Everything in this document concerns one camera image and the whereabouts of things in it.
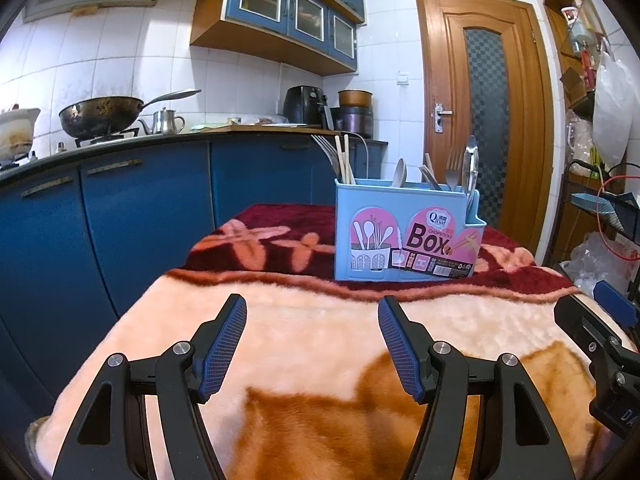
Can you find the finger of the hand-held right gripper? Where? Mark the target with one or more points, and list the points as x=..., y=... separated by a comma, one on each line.
x=617, y=302
x=585, y=325

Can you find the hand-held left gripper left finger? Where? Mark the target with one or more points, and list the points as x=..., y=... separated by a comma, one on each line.
x=225, y=345

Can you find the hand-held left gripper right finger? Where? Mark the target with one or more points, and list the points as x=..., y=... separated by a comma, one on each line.
x=397, y=350

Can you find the blue plastic utensil box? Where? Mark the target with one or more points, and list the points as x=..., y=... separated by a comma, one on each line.
x=380, y=200

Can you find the wooden chopstick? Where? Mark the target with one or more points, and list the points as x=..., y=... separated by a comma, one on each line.
x=340, y=160
x=348, y=160

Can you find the crumpled clear plastic bag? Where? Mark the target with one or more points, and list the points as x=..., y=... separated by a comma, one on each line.
x=595, y=260

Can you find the red and peach plush blanket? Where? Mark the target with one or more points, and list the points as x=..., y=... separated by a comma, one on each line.
x=310, y=335

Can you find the blue base cabinet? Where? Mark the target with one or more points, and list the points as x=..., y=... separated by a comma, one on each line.
x=140, y=220

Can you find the white bag on shelf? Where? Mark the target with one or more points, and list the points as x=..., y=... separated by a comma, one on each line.
x=582, y=145

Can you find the steel spoon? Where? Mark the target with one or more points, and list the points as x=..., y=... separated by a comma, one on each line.
x=399, y=172

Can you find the steel fork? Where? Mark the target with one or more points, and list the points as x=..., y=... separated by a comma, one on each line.
x=327, y=152
x=452, y=170

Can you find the hanging white plastic bag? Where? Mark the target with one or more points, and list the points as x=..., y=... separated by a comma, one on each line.
x=615, y=110

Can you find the steel tongs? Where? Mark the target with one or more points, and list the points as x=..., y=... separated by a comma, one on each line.
x=471, y=160

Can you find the wooden cutting board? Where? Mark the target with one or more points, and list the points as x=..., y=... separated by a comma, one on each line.
x=250, y=127

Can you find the steel kettle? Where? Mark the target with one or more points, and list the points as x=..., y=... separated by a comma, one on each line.
x=165, y=122

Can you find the dark rice cooker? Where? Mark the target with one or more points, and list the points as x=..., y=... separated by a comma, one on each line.
x=355, y=121

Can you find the red bottle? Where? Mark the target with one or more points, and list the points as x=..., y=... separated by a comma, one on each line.
x=588, y=70

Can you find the gas stove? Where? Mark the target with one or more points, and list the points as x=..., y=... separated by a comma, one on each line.
x=107, y=137

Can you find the black air fryer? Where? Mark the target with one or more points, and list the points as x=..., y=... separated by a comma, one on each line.
x=302, y=105

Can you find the brown pot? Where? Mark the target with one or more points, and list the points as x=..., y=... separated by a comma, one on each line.
x=356, y=98

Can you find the black wok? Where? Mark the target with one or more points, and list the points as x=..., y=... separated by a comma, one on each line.
x=100, y=117

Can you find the white jar with red label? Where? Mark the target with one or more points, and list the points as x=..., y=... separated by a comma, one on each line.
x=570, y=15

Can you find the wooden door with glass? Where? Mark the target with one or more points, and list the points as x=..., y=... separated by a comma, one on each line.
x=440, y=60

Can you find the white pot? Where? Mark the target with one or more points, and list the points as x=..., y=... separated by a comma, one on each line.
x=17, y=132

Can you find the white wall switch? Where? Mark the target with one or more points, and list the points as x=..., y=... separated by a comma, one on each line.
x=403, y=78

